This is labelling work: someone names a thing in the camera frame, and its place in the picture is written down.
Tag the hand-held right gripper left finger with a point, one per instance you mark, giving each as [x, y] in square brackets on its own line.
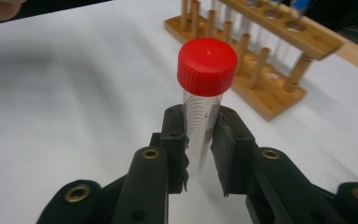
[174, 140]

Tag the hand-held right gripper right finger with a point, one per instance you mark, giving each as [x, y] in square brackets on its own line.
[233, 149]

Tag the wooden test tube rack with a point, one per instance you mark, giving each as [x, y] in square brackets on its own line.
[270, 102]

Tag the red cap test tube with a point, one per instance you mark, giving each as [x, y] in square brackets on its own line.
[206, 65]

